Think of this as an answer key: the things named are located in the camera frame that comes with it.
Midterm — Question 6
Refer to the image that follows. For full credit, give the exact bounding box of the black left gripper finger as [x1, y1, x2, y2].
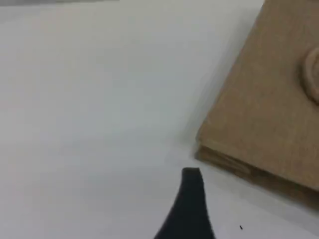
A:
[153, 167, 216, 239]

